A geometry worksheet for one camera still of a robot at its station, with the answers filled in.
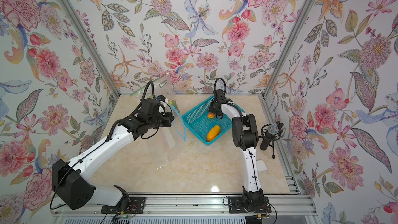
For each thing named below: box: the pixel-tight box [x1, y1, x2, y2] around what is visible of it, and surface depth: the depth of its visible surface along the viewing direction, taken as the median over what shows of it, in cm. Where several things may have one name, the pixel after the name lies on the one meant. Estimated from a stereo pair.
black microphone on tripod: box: [258, 120, 284, 159], surface depth 80 cm
